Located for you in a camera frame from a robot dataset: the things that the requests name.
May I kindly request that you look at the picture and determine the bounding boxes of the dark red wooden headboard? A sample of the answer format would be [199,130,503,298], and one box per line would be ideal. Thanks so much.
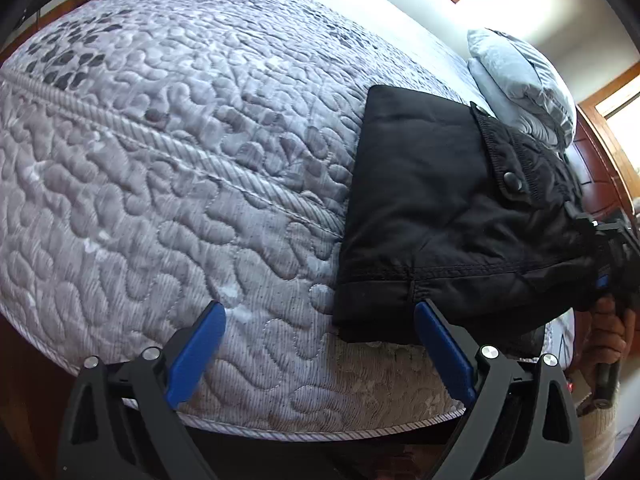
[565,106,639,228]

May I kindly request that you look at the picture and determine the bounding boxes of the folded grey duvet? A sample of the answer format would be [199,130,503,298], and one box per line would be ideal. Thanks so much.
[466,28,577,153]

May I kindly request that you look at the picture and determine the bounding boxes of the grey quilted mattress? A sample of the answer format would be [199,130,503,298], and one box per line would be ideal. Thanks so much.
[1,0,482,442]

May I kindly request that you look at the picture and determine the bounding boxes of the side wooden framed window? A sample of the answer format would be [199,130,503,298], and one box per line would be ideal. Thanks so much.
[579,63,639,197]

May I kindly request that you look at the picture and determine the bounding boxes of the person's right hand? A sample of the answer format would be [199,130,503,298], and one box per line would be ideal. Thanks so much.
[578,295,636,386]

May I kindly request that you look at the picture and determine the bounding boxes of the black quilted pants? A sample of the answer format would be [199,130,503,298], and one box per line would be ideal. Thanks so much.
[333,86,597,358]

